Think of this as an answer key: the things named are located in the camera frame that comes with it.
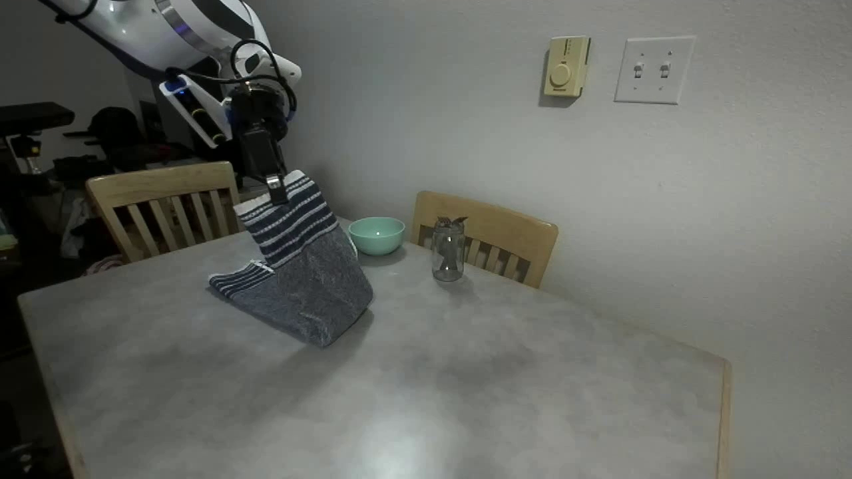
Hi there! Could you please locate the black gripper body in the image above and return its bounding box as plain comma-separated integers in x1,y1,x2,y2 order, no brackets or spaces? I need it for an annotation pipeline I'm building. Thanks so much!
228,87,294,180

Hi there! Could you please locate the blue white striped towel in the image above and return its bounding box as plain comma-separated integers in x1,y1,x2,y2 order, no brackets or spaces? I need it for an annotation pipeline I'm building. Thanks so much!
205,168,376,351

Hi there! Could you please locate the light wooden slatted chair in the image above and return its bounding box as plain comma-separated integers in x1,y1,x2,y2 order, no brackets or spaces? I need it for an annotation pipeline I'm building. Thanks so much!
406,188,562,291
85,159,245,265

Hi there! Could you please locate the mint green bowl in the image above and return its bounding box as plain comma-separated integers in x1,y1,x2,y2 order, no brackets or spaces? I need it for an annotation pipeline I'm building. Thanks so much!
344,214,409,261

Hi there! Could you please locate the black bag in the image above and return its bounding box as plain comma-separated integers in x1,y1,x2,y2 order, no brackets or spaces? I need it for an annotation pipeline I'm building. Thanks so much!
64,104,152,174

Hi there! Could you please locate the clear glass jar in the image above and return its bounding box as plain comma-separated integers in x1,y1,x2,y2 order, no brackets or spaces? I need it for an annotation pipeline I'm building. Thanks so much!
429,214,471,287

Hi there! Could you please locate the black padded bench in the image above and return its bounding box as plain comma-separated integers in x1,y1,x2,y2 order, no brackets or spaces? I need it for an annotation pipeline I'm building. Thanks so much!
0,98,77,139

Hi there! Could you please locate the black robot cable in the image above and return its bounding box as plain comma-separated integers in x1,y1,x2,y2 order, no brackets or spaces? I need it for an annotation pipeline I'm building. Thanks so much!
228,37,301,100

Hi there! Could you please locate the beige wall dimmer switch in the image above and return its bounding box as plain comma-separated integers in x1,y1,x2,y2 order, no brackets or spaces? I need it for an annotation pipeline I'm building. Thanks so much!
541,34,593,100

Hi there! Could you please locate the white double switch plate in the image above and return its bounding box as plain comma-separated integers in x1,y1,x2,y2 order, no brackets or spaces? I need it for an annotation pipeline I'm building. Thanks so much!
615,34,699,106

